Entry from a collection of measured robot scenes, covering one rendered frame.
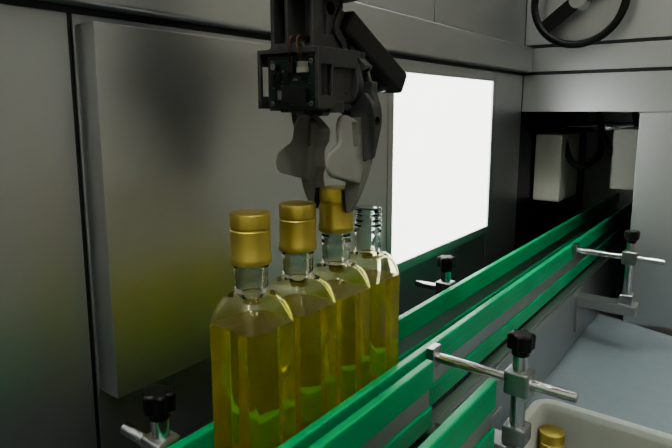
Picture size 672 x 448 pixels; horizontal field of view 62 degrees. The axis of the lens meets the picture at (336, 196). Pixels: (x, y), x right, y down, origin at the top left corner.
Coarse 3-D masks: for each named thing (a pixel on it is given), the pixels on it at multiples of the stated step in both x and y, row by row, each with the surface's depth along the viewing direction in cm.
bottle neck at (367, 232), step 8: (360, 208) 60; (368, 208) 62; (376, 208) 60; (360, 216) 60; (368, 216) 60; (376, 216) 60; (360, 224) 60; (368, 224) 60; (376, 224) 60; (360, 232) 60; (368, 232) 60; (376, 232) 60; (360, 240) 60; (368, 240) 60; (376, 240) 60; (360, 248) 60; (368, 248) 60; (376, 248) 60
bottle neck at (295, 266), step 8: (288, 256) 51; (296, 256) 51; (304, 256) 51; (312, 256) 52; (288, 264) 51; (296, 264) 51; (304, 264) 51; (312, 264) 52; (288, 272) 51; (296, 272) 51; (304, 272) 51; (312, 272) 52
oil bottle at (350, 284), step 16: (320, 272) 55; (336, 272) 55; (352, 272) 56; (336, 288) 54; (352, 288) 55; (368, 288) 57; (352, 304) 55; (368, 304) 57; (352, 320) 55; (368, 320) 58; (352, 336) 56; (368, 336) 58; (352, 352) 56; (368, 352) 58; (352, 368) 56; (368, 368) 59; (352, 384) 56
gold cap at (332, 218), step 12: (324, 192) 55; (336, 192) 54; (324, 204) 55; (336, 204) 54; (324, 216) 55; (336, 216) 55; (348, 216) 55; (324, 228) 55; (336, 228) 55; (348, 228) 55
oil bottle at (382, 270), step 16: (352, 256) 60; (368, 256) 60; (384, 256) 61; (368, 272) 59; (384, 272) 60; (384, 288) 60; (384, 304) 60; (384, 320) 60; (384, 336) 61; (384, 352) 61; (384, 368) 61
